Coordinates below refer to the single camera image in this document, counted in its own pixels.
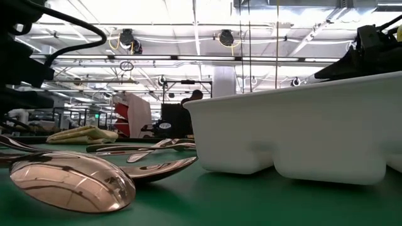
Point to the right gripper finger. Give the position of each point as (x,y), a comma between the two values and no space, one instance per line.
(342,67)

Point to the copper fork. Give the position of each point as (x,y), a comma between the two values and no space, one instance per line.
(110,147)

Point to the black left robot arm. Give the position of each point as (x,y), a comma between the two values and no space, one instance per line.
(22,69)

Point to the small black ceiling reel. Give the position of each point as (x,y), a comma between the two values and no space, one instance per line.
(296,82)
(162,81)

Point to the white plastic cutlery tray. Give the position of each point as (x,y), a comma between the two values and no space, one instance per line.
(298,132)

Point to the white building column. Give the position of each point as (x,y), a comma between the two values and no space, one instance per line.
(224,81)

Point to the person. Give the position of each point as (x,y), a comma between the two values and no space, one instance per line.
(197,95)

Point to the black upright panel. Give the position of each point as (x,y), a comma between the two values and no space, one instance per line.
(171,116)

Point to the green table mat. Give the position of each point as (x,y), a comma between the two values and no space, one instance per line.
(220,204)

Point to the black background equipment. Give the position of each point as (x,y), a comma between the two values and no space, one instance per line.
(154,130)

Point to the red and white board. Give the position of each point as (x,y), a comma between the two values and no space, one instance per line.
(138,116)

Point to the folded yellow cloth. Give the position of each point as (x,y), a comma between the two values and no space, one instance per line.
(81,135)

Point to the white robot figure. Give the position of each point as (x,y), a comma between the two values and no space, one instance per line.
(19,115)

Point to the black background gantry frame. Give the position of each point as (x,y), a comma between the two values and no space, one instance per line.
(187,82)

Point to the black background workstation frame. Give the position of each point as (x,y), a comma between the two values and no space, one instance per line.
(78,110)

